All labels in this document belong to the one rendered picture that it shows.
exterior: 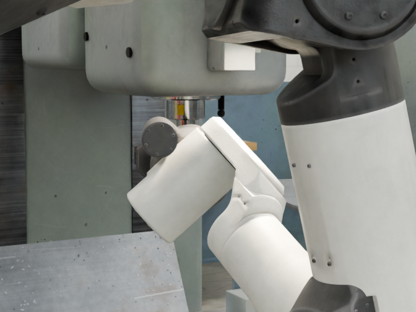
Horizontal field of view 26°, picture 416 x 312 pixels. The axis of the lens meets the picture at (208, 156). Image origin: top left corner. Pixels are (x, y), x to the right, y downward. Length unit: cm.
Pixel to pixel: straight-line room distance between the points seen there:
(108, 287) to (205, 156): 64
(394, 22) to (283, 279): 27
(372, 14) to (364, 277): 18
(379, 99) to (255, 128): 548
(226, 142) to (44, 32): 44
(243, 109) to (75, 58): 491
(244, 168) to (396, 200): 23
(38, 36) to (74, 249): 38
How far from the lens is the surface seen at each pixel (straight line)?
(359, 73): 62
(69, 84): 144
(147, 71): 99
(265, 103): 613
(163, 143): 85
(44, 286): 143
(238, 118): 602
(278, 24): 55
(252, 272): 78
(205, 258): 514
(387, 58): 63
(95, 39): 110
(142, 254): 150
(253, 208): 80
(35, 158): 143
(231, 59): 99
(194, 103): 108
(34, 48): 126
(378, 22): 57
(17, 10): 57
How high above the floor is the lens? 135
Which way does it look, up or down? 6 degrees down
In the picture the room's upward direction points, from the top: straight up
